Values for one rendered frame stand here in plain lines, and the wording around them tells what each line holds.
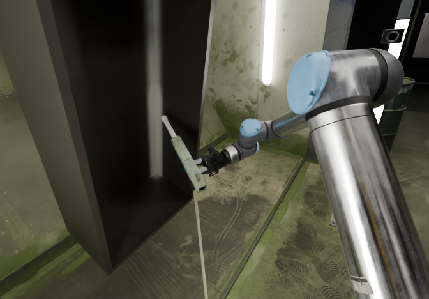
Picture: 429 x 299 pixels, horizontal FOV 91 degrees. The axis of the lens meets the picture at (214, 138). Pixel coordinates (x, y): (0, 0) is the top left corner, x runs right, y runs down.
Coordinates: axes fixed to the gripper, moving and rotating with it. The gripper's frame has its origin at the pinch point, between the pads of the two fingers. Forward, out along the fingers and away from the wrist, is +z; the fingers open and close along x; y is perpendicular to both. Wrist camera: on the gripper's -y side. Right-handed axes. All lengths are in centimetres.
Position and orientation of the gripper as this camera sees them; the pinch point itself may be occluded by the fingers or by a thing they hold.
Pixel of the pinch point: (189, 170)
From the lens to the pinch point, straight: 97.8
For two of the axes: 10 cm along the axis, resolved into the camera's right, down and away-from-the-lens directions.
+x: -4.8, -6.7, 5.6
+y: -0.3, 6.5, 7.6
